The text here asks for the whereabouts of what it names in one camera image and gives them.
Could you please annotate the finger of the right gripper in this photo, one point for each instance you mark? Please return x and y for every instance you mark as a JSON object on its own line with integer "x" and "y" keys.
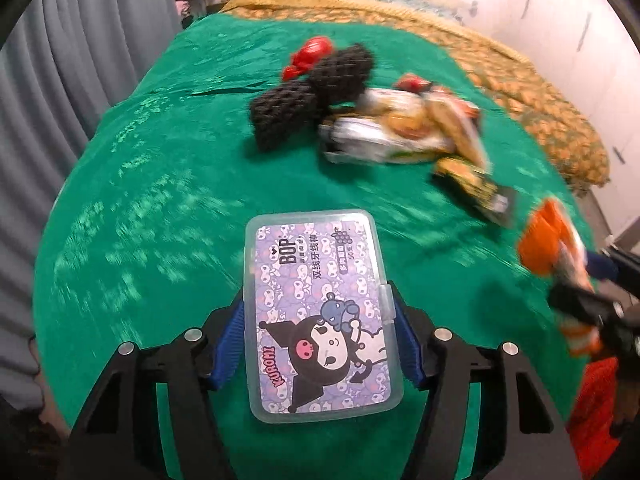
{"x": 616, "y": 266}
{"x": 586, "y": 306}

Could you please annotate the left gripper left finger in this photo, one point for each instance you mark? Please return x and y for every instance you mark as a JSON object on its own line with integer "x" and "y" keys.
{"x": 117, "y": 433}

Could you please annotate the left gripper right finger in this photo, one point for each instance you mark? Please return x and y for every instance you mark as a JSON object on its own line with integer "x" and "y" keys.
{"x": 520, "y": 432}

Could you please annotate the orange snack wrapper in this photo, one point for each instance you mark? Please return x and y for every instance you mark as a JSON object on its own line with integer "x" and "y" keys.
{"x": 551, "y": 247}

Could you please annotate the small yellow black snack packet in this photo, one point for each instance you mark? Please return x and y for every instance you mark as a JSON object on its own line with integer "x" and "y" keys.
{"x": 477, "y": 189}

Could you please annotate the long beige biscuit packet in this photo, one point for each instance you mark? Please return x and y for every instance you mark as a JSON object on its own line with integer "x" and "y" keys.
{"x": 458, "y": 120}

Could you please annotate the clear Kuromi plastic box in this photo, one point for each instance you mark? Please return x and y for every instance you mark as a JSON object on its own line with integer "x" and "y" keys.
{"x": 320, "y": 340}

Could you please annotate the gold silver foil bag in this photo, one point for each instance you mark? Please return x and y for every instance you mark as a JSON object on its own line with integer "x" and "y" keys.
{"x": 359, "y": 140}

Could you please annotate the black foam fruit net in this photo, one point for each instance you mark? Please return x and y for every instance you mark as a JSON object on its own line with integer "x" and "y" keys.
{"x": 339, "y": 78}

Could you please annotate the red plastic wrapper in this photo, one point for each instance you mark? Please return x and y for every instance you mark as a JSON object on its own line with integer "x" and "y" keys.
{"x": 307, "y": 56}

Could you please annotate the cookie snack bag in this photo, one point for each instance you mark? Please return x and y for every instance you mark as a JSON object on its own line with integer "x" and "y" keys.
{"x": 402, "y": 113}

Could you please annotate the red snack wrapper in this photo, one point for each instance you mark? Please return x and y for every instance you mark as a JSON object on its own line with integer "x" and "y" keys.
{"x": 413, "y": 83}

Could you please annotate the person's right hand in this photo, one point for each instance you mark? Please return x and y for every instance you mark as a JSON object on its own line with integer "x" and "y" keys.
{"x": 626, "y": 407}

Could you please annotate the orange garment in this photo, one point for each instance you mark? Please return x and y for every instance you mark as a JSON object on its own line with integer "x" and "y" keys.
{"x": 592, "y": 416}

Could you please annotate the bed with orange quilt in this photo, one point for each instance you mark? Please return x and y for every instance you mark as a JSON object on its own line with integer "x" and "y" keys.
{"x": 504, "y": 76}

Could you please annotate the green floral tablecloth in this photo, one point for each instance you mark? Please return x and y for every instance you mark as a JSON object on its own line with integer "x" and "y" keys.
{"x": 147, "y": 237}

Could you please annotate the white wardrobe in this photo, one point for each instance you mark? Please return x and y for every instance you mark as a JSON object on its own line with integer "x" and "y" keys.
{"x": 582, "y": 47}

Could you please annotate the blue-grey curtain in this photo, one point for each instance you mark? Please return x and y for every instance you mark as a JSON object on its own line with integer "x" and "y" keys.
{"x": 64, "y": 63}

